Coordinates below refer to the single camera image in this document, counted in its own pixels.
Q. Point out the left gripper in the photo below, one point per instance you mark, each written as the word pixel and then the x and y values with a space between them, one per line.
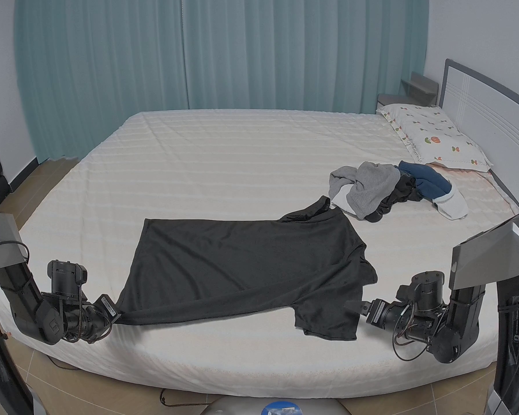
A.
pixel 106 314

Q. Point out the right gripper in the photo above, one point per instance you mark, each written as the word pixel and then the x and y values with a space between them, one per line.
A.
pixel 382 314

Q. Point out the black T-shirt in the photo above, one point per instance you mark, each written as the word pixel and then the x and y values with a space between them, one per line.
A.
pixel 242 266

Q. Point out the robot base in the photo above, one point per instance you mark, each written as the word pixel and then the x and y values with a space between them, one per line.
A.
pixel 242 409

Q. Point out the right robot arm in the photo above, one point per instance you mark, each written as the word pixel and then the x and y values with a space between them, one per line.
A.
pixel 462 318

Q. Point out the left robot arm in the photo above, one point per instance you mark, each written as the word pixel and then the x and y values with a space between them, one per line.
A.
pixel 21 301

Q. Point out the pile of clothes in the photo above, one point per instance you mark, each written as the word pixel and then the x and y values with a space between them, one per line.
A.
pixel 372 188

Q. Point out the bed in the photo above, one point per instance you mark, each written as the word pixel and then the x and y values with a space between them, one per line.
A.
pixel 242 167

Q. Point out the white printed pillow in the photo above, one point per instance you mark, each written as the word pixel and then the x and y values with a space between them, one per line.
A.
pixel 437 136

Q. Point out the grey bedside table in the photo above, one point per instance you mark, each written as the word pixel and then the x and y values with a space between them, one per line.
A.
pixel 415 91

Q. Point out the blue-green curtain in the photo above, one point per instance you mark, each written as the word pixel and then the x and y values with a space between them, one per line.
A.
pixel 307 37
pixel 104 58

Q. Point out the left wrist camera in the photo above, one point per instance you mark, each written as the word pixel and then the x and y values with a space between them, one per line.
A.
pixel 81 274

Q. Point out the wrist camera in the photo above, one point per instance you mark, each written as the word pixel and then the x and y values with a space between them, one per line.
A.
pixel 403 294
pixel 81 274

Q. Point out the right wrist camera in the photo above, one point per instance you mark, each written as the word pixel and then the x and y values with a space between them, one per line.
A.
pixel 403 294

